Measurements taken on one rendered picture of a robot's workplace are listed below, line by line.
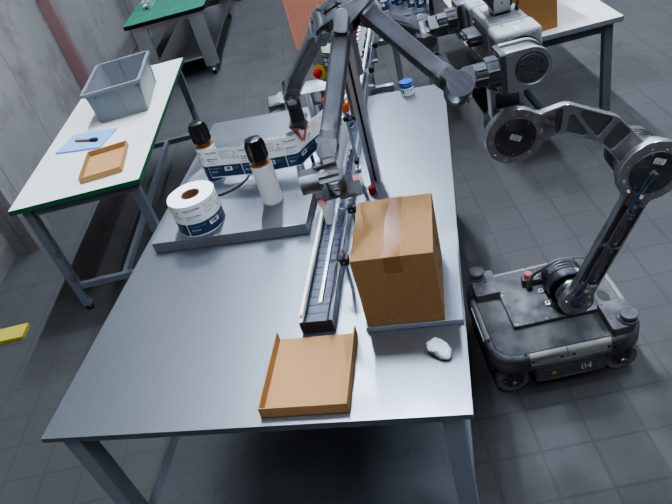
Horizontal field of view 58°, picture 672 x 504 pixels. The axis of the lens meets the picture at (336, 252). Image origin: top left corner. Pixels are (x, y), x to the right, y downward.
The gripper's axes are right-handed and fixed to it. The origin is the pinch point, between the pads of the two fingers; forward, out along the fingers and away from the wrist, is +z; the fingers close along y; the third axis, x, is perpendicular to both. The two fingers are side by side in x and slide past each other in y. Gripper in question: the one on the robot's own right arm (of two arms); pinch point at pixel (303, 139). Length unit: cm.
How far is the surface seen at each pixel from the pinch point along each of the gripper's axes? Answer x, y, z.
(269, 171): -13.6, 13.9, 4.8
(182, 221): -50, 29, 13
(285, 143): -10.0, -8.1, 4.9
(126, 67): -157, -186, 19
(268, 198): -17.0, 15.6, 16.3
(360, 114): 25.4, 1.5, -7.6
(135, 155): -116, -74, 32
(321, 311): 11, 83, 19
